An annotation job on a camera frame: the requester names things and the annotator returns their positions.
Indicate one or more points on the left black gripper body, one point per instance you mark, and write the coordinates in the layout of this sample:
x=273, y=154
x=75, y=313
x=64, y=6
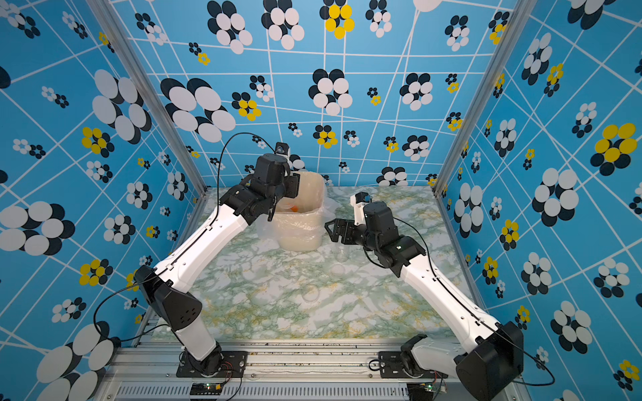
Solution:
x=290, y=188

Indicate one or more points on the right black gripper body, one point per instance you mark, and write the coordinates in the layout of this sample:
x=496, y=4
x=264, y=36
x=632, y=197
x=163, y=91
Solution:
x=354, y=236

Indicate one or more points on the small tea jar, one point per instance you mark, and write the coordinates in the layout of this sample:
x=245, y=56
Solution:
x=341, y=253

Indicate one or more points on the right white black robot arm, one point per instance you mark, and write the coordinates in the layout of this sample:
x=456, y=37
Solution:
x=487, y=356

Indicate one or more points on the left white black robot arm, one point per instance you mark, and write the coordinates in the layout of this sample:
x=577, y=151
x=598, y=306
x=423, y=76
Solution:
x=166, y=287

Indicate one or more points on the clear plastic bin liner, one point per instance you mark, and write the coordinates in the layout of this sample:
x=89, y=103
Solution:
x=296, y=225

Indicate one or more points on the right green circuit board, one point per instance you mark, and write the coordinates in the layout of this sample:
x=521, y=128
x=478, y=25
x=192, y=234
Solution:
x=420, y=392

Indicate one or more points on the green circuit board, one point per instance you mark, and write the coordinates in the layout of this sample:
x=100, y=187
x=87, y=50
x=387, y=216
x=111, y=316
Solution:
x=206, y=389
x=420, y=392

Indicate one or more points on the left green circuit board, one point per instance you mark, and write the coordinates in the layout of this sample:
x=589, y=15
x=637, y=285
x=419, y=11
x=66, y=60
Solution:
x=206, y=389

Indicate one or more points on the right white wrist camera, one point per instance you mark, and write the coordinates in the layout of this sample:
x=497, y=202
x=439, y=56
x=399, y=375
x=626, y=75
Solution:
x=358, y=202

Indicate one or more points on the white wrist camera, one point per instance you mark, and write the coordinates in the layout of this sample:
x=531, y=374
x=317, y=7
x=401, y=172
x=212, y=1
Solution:
x=282, y=149
x=358, y=202

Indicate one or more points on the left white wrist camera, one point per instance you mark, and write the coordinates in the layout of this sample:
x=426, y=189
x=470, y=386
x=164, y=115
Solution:
x=282, y=149

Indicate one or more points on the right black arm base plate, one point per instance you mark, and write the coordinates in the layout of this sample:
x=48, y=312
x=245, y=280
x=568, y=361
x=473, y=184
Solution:
x=394, y=365

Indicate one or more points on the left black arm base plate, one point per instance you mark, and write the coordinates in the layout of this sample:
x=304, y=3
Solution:
x=231, y=364

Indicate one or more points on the left aluminium corner post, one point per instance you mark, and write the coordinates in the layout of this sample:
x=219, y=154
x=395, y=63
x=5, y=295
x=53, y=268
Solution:
x=107, y=20

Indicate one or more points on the aluminium corner post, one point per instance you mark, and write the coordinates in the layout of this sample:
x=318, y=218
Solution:
x=107, y=20
x=519, y=18

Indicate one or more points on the aluminium front rail frame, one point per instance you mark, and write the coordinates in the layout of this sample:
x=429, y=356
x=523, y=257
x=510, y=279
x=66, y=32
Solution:
x=313, y=369

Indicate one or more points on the right aluminium corner post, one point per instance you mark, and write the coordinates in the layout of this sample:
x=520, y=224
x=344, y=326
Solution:
x=519, y=18

